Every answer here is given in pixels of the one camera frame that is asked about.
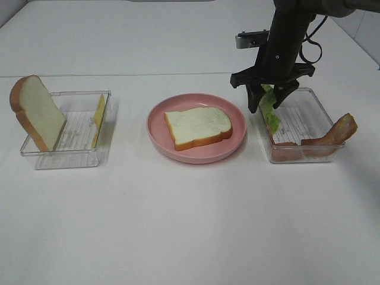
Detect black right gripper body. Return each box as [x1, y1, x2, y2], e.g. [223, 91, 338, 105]
[230, 39, 315, 88]

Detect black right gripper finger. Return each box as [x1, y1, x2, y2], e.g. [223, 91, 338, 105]
[245, 84, 266, 113]
[273, 80, 299, 109]

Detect green lettuce leaf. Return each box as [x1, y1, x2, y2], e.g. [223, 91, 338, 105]
[259, 84, 281, 135]

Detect bread slice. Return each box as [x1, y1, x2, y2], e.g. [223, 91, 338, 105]
[164, 107, 233, 151]
[9, 75, 66, 152]

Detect long bacon strip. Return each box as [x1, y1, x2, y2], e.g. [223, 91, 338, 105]
[301, 113, 358, 157]

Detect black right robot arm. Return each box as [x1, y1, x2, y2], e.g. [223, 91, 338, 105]
[230, 1, 379, 113]

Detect right clear plastic tray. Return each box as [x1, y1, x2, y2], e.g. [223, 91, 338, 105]
[257, 88, 345, 163]

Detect clear plastic tray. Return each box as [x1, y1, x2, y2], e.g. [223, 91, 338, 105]
[257, 88, 345, 163]
[20, 90, 118, 170]

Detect pink round plate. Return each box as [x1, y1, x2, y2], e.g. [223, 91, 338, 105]
[147, 93, 246, 164]

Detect yellow cheese slice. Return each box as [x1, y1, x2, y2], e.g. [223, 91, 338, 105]
[91, 94, 106, 148]

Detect left clear plastic tray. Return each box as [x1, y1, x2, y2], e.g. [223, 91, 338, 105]
[20, 90, 118, 170]

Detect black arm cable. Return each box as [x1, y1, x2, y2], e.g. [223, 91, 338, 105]
[299, 13, 329, 64]

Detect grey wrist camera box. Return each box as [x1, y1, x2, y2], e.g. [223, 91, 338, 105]
[235, 30, 270, 49]

